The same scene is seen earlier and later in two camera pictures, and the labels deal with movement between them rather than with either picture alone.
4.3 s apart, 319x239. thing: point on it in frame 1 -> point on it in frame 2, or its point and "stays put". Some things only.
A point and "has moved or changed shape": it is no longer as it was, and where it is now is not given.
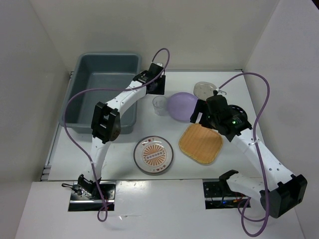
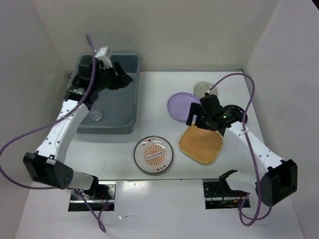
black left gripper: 161,91 -> 121,80
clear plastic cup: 159,103 has moved or changed shape
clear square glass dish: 203,89 stays put
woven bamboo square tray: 202,144 stays put
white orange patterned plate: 153,154 stays put
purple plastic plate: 181,106 stays put
